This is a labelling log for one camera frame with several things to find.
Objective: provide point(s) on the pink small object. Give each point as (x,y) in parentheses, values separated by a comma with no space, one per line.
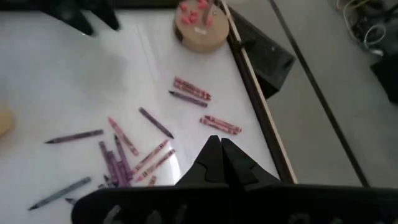
(186,20)
(183,6)
(194,14)
(202,4)

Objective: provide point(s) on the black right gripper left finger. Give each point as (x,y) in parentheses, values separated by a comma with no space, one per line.
(192,202)

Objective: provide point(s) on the wooden lamp base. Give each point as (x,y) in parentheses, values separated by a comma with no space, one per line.
(202,40)

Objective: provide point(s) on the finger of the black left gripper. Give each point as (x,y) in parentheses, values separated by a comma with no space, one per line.
(102,14)
(68,15)

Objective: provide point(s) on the purple crayon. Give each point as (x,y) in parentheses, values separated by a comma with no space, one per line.
(74,136)
(108,161)
(123,157)
(188,99)
(156,123)
(117,172)

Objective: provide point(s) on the black frame leg bracket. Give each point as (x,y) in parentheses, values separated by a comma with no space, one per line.
(264,59)

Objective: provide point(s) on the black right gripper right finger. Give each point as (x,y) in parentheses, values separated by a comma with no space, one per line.
(280,205)

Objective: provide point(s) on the red crayon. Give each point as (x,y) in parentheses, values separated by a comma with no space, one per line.
(150,157)
(152,181)
(224,123)
(217,127)
(123,137)
(192,86)
(191,92)
(155,165)

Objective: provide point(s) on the black floor object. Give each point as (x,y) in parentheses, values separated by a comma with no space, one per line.
(387,77)

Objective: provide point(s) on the blue crayon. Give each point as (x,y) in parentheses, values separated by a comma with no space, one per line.
(59,193)

